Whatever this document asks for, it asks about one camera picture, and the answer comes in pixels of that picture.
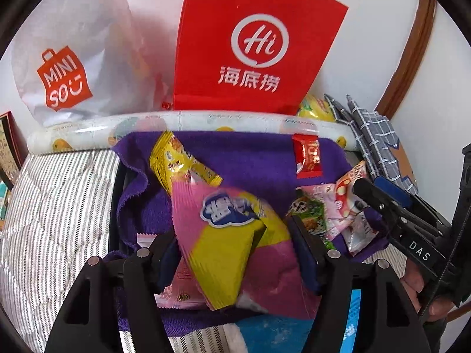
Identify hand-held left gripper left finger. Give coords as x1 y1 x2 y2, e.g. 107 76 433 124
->
44 233 181 353

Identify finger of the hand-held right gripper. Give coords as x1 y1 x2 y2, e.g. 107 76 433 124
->
375 176 452 231
351 178 405 234

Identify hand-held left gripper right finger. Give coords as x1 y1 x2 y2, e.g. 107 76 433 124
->
285 216 431 353

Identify white pink snack packet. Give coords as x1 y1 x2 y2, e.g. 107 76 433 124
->
344 209 379 258

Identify pink mushroom-print snack packet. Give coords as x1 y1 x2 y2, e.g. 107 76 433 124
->
324 161 379 243

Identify green snack packet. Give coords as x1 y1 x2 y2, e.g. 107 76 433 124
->
287 187 337 251

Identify pink yellow snack packet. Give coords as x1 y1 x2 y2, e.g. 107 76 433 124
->
171 182 317 320

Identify red snack packet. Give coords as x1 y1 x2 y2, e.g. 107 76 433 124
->
292 135 324 179

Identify person's right hand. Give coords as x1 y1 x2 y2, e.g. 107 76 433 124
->
401 263 460 322

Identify blue checked cloth with star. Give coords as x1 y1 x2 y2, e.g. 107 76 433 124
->
324 94 420 195

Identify blue tissue pack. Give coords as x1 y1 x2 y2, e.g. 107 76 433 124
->
235 289 363 353

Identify purple towel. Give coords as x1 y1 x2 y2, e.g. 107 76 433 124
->
110 130 387 339

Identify yellow snack bag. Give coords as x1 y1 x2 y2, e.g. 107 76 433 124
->
297 94 337 123

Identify striped bed mattress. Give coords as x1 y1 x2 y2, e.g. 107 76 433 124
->
0 151 409 353

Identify white fruit-print roll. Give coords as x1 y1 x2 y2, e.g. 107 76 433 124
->
27 110 359 153

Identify red paper bag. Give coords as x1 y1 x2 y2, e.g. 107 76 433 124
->
172 0 349 114

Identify white plastic shopping bag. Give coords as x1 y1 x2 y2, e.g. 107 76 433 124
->
11 0 170 126

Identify black cable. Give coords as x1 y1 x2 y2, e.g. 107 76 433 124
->
417 206 471 325

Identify brown wooden door frame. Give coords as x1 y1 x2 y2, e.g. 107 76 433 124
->
375 0 437 120

